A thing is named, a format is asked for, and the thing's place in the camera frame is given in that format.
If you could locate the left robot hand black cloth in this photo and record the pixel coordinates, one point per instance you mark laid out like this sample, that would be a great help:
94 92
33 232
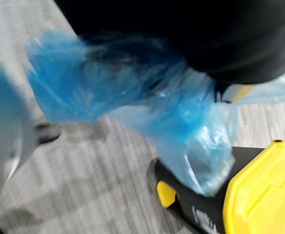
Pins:
206 29

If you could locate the blue plastic rubbish bag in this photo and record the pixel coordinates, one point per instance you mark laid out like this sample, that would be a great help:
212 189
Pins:
88 83

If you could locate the yellow trash can lid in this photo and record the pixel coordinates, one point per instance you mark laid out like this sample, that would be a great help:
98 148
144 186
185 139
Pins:
262 195

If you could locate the black large trash can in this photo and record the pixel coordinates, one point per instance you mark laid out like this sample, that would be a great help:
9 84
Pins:
193 209

